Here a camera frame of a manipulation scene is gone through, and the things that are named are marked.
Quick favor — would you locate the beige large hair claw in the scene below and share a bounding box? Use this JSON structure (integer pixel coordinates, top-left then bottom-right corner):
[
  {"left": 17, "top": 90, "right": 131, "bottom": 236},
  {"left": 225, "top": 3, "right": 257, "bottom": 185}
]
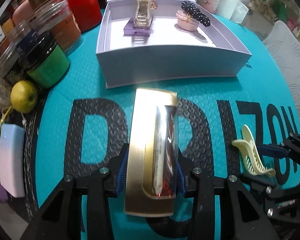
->
[{"left": 134, "top": 0, "right": 152, "bottom": 27}]

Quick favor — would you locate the gold charm keychain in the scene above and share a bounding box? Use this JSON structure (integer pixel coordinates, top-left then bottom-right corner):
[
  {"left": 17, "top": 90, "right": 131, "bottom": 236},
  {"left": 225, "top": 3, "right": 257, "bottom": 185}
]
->
[{"left": 148, "top": 0, "right": 157, "bottom": 10}]

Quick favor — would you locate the red cylindrical canister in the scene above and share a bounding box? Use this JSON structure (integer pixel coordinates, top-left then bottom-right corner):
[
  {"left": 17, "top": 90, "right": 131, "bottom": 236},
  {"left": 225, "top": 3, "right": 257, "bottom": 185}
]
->
[{"left": 67, "top": 0, "right": 102, "bottom": 33}]

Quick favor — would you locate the orange powder clear jar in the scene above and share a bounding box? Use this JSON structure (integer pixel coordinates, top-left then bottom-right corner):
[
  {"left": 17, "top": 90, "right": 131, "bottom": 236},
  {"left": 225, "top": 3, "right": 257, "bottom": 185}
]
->
[{"left": 31, "top": 0, "right": 82, "bottom": 55}]

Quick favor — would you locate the teal bubble mailer mat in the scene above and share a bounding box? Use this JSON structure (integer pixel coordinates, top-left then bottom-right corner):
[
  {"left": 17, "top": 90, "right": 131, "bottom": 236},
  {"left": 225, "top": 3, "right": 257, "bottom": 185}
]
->
[{"left": 35, "top": 21, "right": 300, "bottom": 239}]

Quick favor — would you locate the lavender open gift box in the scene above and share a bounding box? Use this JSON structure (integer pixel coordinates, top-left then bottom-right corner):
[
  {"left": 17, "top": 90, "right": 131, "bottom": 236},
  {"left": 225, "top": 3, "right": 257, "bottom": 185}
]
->
[{"left": 96, "top": 0, "right": 251, "bottom": 88}]

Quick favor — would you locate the white blue power bank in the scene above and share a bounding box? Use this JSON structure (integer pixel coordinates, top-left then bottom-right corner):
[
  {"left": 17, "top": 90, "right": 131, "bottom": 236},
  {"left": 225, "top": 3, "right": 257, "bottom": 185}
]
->
[{"left": 0, "top": 124, "right": 25, "bottom": 198}]

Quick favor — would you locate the gold box with window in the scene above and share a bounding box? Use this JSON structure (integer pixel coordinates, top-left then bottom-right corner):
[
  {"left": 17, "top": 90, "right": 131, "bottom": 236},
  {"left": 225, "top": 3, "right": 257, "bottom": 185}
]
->
[{"left": 125, "top": 88, "right": 179, "bottom": 217}]

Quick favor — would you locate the white quilted chair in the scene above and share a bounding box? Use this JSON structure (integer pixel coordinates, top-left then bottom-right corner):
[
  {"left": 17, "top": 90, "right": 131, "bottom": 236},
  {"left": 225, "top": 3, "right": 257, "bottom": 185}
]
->
[{"left": 263, "top": 21, "right": 300, "bottom": 118}]

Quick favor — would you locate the small purple box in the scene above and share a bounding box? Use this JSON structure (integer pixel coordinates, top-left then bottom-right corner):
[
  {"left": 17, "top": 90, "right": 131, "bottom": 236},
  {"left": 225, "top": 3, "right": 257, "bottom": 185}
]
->
[{"left": 123, "top": 18, "right": 153, "bottom": 37}]

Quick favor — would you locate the cream hair claw clip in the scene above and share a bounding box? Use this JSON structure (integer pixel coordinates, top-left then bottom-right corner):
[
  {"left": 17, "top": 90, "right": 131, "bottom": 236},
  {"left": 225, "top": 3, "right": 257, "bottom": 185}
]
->
[{"left": 231, "top": 125, "right": 276, "bottom": 178}]

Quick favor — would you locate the black polka dot scrunchie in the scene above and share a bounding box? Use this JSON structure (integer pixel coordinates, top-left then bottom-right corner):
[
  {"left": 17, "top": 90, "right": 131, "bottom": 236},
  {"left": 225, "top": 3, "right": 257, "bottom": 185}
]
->
[{"left": 181, "top": 1, "right": 211, "bottom": 27}]

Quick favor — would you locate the pink round jar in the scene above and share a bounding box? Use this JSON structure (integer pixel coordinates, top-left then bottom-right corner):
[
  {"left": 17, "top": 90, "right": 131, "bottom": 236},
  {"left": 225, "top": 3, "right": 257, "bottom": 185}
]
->
[{"left": 175, "top": 10, "right": 199, "bottom": 31}]

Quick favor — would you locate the yellow green fruit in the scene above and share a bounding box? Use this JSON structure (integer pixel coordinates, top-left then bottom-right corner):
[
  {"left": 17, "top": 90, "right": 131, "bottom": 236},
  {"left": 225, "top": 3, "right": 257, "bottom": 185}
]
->
[{"left": 10, "top": 80, "right": 38, "bottom": 114}]

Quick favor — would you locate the green black jar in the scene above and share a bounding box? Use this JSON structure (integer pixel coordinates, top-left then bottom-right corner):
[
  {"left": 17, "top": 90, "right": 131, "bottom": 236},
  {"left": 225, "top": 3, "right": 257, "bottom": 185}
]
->
[{"left": 24, "top": 31, "right": 70, "bottom": 88}]

